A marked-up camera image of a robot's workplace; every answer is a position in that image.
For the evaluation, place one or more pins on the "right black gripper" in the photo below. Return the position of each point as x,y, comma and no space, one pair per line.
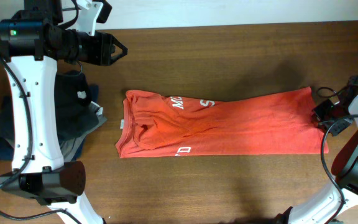
319,109

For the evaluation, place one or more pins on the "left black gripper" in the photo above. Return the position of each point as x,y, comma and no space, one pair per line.
104,56

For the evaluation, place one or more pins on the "red orange t-shirt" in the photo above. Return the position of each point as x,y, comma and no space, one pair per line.
170,126

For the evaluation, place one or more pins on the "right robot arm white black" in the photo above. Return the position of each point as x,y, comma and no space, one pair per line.
341,193

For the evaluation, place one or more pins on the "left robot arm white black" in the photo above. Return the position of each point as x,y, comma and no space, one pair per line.
32,41

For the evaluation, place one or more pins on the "black folded garment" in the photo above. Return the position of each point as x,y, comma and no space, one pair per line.
74,115

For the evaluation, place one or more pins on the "navy blue folded garment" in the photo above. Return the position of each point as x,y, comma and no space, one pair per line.
2,152

